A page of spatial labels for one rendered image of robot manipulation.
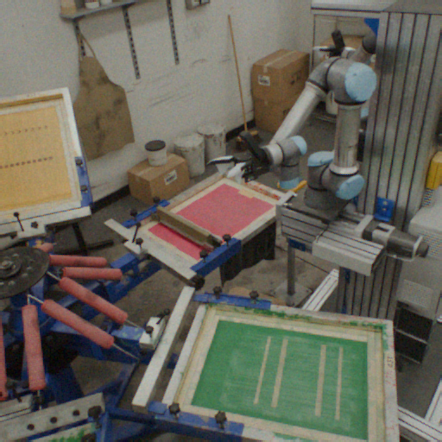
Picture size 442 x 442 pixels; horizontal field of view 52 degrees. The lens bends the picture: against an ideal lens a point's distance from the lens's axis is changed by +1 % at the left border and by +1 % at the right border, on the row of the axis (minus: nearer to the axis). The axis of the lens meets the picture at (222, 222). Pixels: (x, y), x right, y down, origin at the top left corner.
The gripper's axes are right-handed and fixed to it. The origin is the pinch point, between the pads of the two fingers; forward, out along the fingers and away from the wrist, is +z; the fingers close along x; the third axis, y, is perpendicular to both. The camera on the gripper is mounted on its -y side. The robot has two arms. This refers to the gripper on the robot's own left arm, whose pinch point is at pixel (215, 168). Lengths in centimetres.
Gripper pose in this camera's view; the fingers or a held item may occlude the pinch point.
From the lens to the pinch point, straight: 153.8
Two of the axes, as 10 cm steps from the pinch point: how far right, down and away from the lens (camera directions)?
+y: 1.5, 8.6, 4.9
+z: -8.8, 3.4, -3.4
